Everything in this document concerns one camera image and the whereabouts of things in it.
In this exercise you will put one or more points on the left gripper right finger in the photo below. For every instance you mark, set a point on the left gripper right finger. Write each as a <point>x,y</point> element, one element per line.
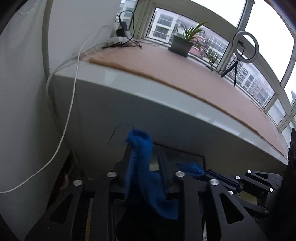
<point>206,206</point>

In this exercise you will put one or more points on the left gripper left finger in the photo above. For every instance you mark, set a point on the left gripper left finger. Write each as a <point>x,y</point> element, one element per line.
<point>83,209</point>

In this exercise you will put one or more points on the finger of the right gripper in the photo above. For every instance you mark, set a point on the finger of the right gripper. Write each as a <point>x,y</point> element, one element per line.
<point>228,182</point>

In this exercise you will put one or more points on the blue towel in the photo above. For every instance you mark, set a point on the blue towel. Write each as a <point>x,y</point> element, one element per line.
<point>148,182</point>

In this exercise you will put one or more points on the dark red cardboard box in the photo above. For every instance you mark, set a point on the dark red cardboard box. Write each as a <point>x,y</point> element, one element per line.
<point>175,159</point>

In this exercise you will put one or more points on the brown windowsill mat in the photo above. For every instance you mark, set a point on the brown windowsill mat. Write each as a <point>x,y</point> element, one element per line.
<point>186,75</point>

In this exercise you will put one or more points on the small spider plant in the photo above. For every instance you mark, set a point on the small spider plant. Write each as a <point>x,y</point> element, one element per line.
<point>212,59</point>

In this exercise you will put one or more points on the potted green plant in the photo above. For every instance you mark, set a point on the potted green plant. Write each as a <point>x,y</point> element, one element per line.
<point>182,45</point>

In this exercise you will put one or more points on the white power strip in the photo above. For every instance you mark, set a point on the white power strip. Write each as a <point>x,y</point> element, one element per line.
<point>117,40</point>

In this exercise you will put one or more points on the ring light on tripod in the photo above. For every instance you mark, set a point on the ring light on tripod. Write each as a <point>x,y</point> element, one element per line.
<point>238,47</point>

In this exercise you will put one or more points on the black charger with cable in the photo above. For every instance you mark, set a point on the black charger with cable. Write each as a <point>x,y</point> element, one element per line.
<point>122,32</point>

